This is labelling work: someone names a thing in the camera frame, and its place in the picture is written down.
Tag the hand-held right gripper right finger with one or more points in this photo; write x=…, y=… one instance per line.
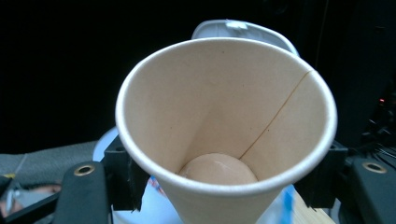
x=323, y=180

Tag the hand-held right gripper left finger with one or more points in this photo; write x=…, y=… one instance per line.
x=124, y=174

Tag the beige paper cup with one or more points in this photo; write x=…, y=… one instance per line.
x=218, y=109

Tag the white plastic bin with lid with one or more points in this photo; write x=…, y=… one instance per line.
x=218, y=29

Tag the grey cloth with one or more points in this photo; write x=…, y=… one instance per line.
x=46, y=158

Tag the dark equipment with red light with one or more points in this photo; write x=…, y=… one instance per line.
x=364, y=77

